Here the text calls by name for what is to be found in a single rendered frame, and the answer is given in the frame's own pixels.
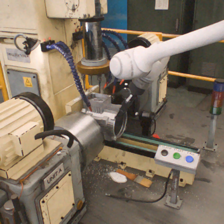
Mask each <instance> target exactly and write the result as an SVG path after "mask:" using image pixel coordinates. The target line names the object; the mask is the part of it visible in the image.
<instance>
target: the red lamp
mask: <svg viewBox="0 0 224 224"><path fill-rule="evenodd" d="M212 98H213V99H217V100H221V99H223V98H224V91H223V92H217V91H215V90H213V93H212Z"/></svg>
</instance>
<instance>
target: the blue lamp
mask: <svg viewBox="0 0 224 224"><path fill-rule="evenodd" d="M213 90H215V91H217V92H223V91H224V84H219V83H215V82H214V84H213Z"/></svg>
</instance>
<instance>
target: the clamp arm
mask: <svg viewBox="0 0 224 224"><path fill-rule="evenodd" d="M137 113H138V112H137V98H135V100H134V101H133V102H132V117H133V118H135V117H136V116H137Z"/></svg>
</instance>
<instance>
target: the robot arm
mask: <svg viewBox="0 0 224 224"><path fill-rule="evenodd" d="M222 40H224V20H223V21H220V22H219V23H216V24H213V25H210V26H207V27H205V28H202V29H198V30H195V31H193V32H191V33H187V34H185V35H182V36H179V37H177V38H173V39H170V40H168V41H165V42H155V43H154V44H152V45H151V46H150V47H149V48H144V47H142V46H138V47H135V48H131V49H128V50H125V51H123V52H119V53H117V54H115V55H114V56H113V57H112V58H111V61H110V71H111V73H112V74H113V75H114V76H115V77H116V78H118V79H122V80H132V82H131V84H130V85H129V89H130V91H131V92H129V93H128V96H127V98H125V99H124V102H123V104H122V106H121V107H120V108H119V112H118V113H117V115H116V117H115V118H116V120H118V121H120V120H121V118H122V117H123V116H124V114H125V113H126V111H128V108H129V106H130V105H131V104H132V102H133V101H134V100H135V98H137V97H138V95H139V96H140V95H143V93H144V92H145V90H147V89H148V88H149V87H150V86H151V84H152V82H154V80H155V79H156V77H158V76H159V75H160V74H161V73H162V71H163V69H165V67H166V65H167V63H168V60H169V59H170V56H172V55H175V54H178V53H182V52H185V51H188V50H192V49H196V48H199V47H201V46H206V45H209V44H212V43H215V42H218V41H222Z"/></svg>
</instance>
